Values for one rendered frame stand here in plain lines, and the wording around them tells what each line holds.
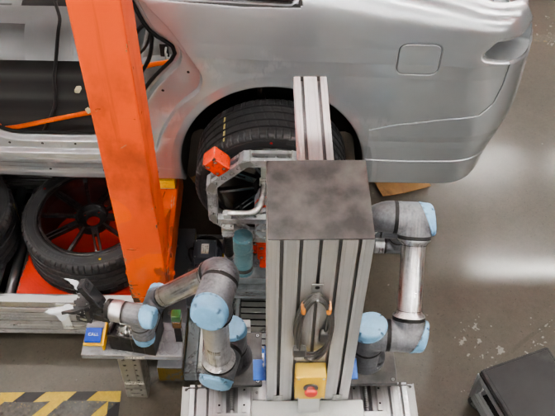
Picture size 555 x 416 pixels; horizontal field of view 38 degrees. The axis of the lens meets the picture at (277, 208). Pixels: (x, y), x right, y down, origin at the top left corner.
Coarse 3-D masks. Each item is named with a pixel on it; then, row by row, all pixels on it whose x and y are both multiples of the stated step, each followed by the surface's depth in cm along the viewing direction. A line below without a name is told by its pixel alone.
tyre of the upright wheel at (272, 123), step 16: (224, 112) 343; (240, 112) 337; (256, 112) 335; (272, 112) 334; (288, 112) 334; (208, 128) 348; (224, 128) 336; (240, 128) 331; (256, 128) 328; (272, 128) 327; (288, 128) 329; (336, 128) 350; (208, 144) 340; (224, 144) 330; (240, 144) 329; (256, 144) 328; (272, 144) 328; (288, 144) 328; (336, 144) 342
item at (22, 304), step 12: (0, 300) 366; (12, 300) 366; (24, 300) 366; (36, 300) 366; (48, 300) 366; (60, 300) 366; (72, 300) 367; (132, 300) 367; (0, 312) 373; (12, 312) 373; (24, 312) 373; (36, 312) 373
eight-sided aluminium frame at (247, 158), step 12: (240, 156) 327; (252, 156) 327; (264, 156) 329; (276, 156) 329; (288, 156) 329; (240, 168) 328; (216, 180) 333; (216, 192) 345; (216, 204) 345; (216, 216) 351; (240, 228) 364; (252, 228) 365; (264, 240) 364
